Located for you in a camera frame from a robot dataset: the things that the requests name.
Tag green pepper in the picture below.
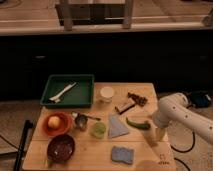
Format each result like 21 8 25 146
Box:
126 119 151 130

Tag black stand bar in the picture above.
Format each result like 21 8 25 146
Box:
13 120 33 171

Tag blue triangular cloth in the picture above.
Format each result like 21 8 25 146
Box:
108 115 130 139

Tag metal measuring spoon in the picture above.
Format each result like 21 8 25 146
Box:
71 112 100 131

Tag yellow lemon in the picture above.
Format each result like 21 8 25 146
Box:
48 116 60 129

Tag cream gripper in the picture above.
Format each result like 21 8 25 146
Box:
146 127 166 146

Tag white plastic cup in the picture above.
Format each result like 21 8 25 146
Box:
100 86 115 102

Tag blue sponge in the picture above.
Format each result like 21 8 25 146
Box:
111 146 134 165

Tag green plastic tray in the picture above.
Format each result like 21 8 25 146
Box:
40 74 94 108

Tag dark red bowl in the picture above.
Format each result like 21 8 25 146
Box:
47 134 75 163

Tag white plastic utensil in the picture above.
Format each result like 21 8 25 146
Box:
49 82 77 103

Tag orange bowl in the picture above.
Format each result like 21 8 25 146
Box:
42 113 72 137

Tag brown handled brush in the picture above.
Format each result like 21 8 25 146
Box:
115 92 148 114

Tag green plastic cup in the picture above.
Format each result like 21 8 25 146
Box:
91 122 106 139

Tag wooden frame legs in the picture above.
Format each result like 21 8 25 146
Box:
56 0 134 31

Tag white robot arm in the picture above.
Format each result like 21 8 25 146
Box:
151 93 213 145

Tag black cable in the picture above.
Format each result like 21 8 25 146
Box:
170 129 198 171

